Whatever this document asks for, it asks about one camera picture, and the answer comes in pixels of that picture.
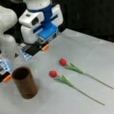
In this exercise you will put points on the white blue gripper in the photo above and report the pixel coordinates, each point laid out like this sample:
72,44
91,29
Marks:
31,25

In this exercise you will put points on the red tulip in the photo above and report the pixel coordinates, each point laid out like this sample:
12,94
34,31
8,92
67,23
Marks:
63,80
71,67

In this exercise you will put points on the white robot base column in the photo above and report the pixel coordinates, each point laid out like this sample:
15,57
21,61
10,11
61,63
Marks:
9,48

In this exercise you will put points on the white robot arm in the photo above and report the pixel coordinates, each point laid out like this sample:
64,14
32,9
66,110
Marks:
44,7

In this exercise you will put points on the brown wooden cylinder vase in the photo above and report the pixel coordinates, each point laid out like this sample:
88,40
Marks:
24,81

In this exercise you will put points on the orange block left edge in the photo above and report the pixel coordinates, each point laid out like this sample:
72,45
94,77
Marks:
7,78

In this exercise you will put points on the orange block on rail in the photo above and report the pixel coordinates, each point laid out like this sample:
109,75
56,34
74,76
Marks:
45,47

